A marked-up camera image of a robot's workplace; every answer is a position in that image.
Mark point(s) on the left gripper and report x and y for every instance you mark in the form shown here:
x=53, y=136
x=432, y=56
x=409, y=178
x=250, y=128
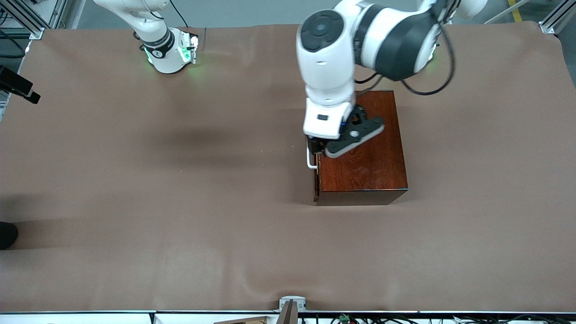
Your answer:
x=316, y=145

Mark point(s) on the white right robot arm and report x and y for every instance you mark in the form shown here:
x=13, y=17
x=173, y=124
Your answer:
x=164, y=58

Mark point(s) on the dark brown wooden cabinet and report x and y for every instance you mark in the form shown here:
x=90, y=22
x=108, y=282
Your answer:
x=378, y=171

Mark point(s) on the brown table cover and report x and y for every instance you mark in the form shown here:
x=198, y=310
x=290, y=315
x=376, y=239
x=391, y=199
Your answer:
x=180, y=225

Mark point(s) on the brown cardboard piece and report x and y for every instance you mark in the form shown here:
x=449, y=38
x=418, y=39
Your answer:
x=252, y=321

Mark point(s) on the aluminium frame profile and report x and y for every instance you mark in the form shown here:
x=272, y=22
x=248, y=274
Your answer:
x=551, y=24
x=36, y=32

